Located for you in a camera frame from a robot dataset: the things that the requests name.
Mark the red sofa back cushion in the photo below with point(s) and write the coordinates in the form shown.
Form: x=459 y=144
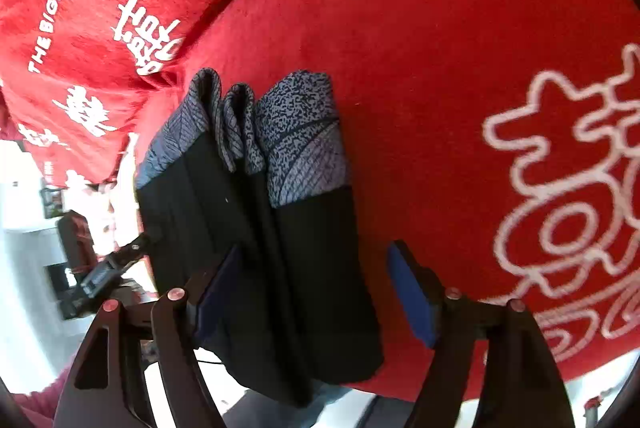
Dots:
x=78 y=75

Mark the dark navy pants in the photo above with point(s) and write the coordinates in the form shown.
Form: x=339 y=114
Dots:
x=265 y=178

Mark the red sofa seat cover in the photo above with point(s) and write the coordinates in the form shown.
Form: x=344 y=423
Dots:
x=498 y=138

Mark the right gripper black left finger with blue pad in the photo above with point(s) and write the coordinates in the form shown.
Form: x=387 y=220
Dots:
x=106 y=386

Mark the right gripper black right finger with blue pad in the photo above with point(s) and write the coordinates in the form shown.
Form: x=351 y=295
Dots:
x=520 y=386

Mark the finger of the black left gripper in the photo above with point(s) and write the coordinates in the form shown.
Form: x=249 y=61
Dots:
x=96 y=280

